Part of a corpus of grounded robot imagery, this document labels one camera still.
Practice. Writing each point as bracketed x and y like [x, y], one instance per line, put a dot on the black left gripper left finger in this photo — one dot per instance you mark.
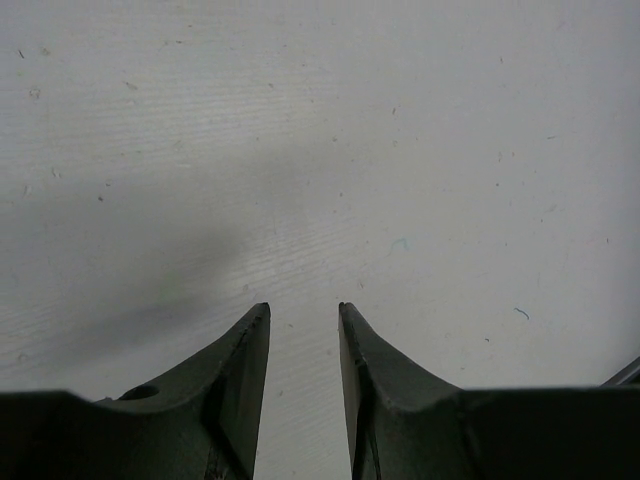
[198, 420]

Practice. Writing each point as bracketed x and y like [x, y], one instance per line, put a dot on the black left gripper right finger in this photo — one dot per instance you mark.
[404, 422]

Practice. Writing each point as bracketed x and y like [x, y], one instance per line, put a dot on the aluminium mounting rail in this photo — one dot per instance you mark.
[630, 374]

